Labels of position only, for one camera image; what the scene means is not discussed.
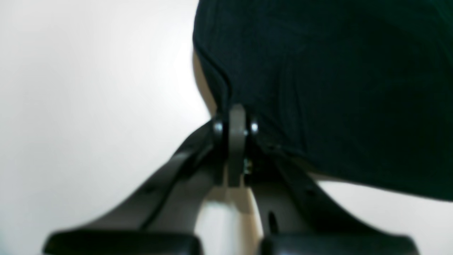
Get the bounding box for black T-shirt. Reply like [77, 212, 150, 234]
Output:
[193, 0, 453, 200]

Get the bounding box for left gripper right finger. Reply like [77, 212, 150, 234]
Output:
[228, 104, 419, 255]

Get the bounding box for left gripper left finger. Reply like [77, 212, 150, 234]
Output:
[43, 117, 224, 255]

